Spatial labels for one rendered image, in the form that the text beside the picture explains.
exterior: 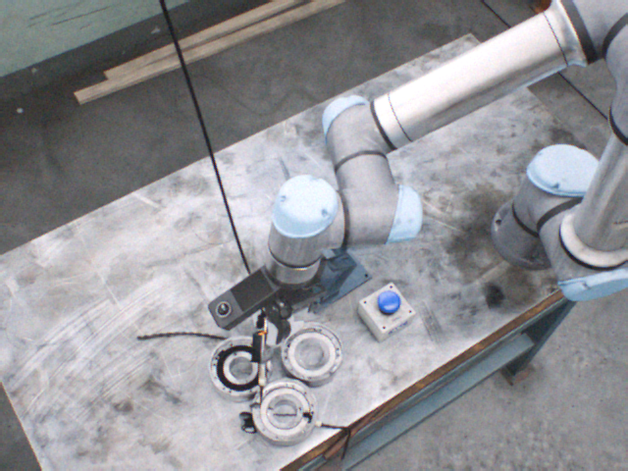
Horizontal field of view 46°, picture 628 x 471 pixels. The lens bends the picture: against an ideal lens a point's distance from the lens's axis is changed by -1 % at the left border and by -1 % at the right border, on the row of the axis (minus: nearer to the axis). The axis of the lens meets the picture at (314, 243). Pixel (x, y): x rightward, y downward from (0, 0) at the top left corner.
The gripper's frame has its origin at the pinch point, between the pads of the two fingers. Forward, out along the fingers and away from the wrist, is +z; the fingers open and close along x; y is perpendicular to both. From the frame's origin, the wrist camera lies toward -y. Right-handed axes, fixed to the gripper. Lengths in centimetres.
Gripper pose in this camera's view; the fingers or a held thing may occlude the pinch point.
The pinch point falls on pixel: (263, 335)
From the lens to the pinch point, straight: 119.3
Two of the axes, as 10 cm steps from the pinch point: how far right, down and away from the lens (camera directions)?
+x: -5.3, -7.4, 4.0
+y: 8.3, -3.7, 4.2
